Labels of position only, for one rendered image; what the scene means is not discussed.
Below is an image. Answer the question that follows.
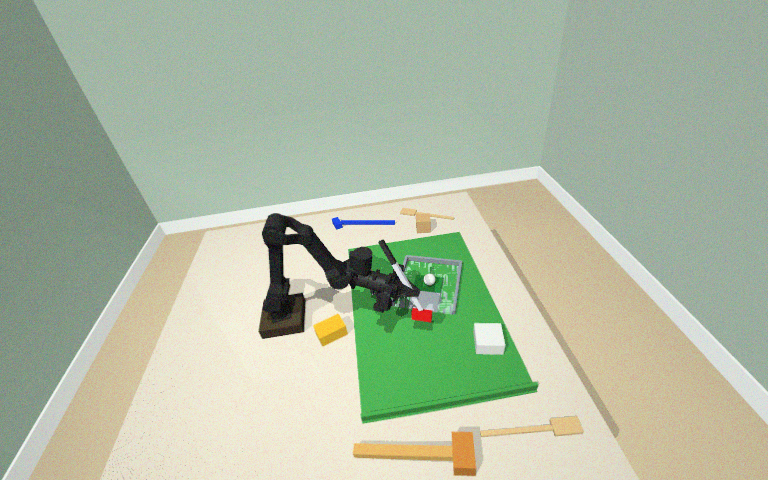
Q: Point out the green flat mat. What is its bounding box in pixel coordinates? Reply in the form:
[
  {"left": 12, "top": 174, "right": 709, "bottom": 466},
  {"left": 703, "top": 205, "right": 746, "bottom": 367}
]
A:
[{"left": 351, "top": 232, "right": 533, "bottom": 414}]

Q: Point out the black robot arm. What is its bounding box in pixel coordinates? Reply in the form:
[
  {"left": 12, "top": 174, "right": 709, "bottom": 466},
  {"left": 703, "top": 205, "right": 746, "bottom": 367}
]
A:
[{"left": 262, "top": 213, "right": 373, "bottom": 323}]

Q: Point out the blue toy putter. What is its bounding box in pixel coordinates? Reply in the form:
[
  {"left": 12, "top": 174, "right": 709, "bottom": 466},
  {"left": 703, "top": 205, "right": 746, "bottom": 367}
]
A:
[{"left": 332, "top": 217, "right": 395, "bottom": 230}]

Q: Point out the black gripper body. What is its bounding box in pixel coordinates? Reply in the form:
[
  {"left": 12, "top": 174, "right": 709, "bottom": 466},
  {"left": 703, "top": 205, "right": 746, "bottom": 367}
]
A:
[{"left": 367, "top": 269, "right": 400, "bottom": 311}]

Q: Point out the white cube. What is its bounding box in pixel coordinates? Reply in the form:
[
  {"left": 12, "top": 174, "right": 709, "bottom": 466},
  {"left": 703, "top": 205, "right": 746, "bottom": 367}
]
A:
[{"left": 473, "top": 323, "right": 506, "bottom": 355}]

